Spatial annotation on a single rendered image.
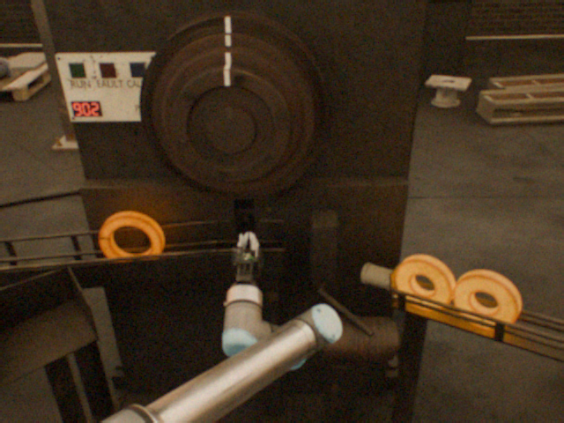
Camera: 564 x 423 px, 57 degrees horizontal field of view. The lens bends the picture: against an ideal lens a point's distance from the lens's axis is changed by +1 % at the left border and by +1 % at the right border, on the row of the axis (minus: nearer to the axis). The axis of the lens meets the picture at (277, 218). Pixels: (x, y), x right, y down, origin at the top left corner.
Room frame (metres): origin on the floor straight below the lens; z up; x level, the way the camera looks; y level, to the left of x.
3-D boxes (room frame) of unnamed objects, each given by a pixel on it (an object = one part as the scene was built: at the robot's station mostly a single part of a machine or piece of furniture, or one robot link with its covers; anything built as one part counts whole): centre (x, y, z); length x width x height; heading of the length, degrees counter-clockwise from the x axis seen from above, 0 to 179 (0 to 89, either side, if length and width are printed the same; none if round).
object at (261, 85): (1.17, 0.11, 1.11); 0.28 x 0.06 x 0.28; 88
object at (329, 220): (1.27, -0.13, 0.68); 0.11 x 0.08 x 0.24; 178
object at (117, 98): (1.39, 0.44, 1.15); 0.26 x 0.02 x 0.18; 88
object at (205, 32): (1.27, 0.10, 1.11); 0.47 x 0.06 x 0.47; 88
